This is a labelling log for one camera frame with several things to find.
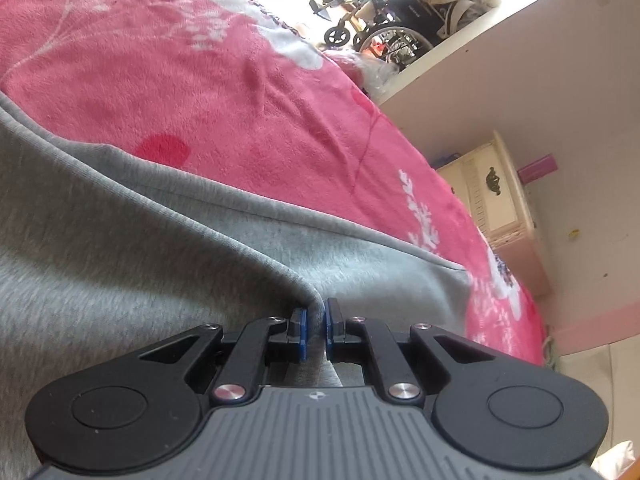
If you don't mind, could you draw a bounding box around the grey hooded sweatshirt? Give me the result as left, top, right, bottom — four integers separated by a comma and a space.
1, 99, 471, 479

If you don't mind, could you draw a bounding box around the cream bedside cabinet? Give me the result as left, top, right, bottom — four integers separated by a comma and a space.
437, 132, 552, 298

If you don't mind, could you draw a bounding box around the pink box on cabinet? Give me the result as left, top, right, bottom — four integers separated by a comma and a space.
518, 154, 558, 185

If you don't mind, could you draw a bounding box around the red floral blanket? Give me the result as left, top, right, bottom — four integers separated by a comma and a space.
1, 0, 544, 364

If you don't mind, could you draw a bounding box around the black wheelchair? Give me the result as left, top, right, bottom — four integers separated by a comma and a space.
309, 0, 454, 70

